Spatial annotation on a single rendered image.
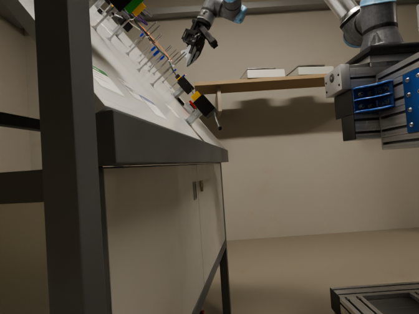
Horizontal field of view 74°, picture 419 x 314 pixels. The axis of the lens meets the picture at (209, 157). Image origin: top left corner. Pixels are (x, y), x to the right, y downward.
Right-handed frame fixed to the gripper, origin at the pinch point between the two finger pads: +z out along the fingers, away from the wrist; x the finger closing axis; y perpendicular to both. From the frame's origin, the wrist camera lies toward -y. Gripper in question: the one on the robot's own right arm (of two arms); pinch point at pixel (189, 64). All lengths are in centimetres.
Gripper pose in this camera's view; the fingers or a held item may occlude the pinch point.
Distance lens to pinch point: 132.6
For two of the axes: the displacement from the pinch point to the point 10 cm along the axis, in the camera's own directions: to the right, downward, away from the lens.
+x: -2.9, -1.4, -9.5
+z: -4.2, 9.1, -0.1
